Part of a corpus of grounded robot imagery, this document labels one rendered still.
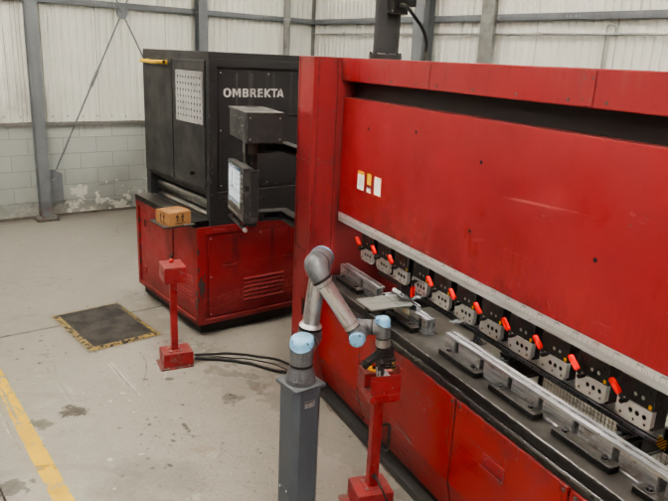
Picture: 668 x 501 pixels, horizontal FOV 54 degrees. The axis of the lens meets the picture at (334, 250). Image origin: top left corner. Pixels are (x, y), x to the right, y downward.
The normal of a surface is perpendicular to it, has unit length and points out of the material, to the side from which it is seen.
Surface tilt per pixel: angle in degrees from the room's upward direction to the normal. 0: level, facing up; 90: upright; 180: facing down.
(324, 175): 90
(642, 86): 90
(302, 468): 90
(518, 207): 90
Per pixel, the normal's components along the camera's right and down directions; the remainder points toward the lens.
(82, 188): 0.60, 0.25
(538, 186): -0.90, 0.08
